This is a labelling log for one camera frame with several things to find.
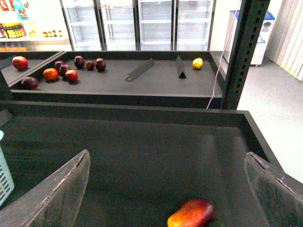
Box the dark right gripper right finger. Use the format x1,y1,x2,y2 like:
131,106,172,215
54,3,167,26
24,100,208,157
244,152,303,227

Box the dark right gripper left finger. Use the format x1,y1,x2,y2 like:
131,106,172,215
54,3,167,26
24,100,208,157
0,149,90,227

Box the light blue plastic basket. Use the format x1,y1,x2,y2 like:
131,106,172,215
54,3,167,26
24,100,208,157
0,130,15,208

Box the red apple on shelf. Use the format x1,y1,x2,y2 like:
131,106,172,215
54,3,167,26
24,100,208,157
65,70,78,83

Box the red apple far left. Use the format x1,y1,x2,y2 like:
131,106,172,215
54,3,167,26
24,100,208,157
12,56,28,70

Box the red yellow mango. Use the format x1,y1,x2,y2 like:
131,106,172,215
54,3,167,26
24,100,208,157
167,199,215,227

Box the dark purple fruit front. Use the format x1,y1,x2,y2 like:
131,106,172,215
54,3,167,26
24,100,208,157
21,77,39,90

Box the dark purple fruit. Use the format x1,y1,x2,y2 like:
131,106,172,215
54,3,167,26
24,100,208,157
54,61,71,78
21,77,39,90

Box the orange round fruit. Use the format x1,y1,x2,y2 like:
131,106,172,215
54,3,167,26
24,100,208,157
43,68,59,81

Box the dark purple fruit middle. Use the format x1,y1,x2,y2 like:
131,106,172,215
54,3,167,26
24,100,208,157
54,61,71,78

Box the white blue chest freezer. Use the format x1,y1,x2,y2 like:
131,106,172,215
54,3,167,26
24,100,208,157
223,9,276,66

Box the small dark red fruit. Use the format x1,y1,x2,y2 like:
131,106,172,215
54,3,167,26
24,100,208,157
86,61,95,71

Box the dark red fruit back left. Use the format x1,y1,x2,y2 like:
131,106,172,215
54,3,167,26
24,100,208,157
74,55,85,70

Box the dark red fruit right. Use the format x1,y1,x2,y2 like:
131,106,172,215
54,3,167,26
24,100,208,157
95,58,106,72

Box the left black metal divider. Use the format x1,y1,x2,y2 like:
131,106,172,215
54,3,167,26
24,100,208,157
125,58,155,82

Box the black metal divider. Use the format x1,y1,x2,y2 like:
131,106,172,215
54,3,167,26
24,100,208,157
175,55,187,79
125,58,155,82

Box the white vertical blinds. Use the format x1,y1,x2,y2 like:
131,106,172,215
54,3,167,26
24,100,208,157
266,0,303,82

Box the right black metal divider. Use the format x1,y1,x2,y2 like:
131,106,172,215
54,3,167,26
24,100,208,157
175,55,187,79

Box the yellow lemon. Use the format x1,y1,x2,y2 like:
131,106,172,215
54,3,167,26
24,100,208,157
192,58,203,70

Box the shelf with bottles and jars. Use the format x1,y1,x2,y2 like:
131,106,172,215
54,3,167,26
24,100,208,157
0,0,71,52

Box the glass door refrigerator row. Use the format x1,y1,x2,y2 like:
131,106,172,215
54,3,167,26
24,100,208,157
61,0,215,51

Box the white thin cable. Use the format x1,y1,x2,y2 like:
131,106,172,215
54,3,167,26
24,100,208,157
206,0,242,109

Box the black perforated metal post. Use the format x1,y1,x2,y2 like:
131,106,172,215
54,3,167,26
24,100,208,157
221,0,270,110

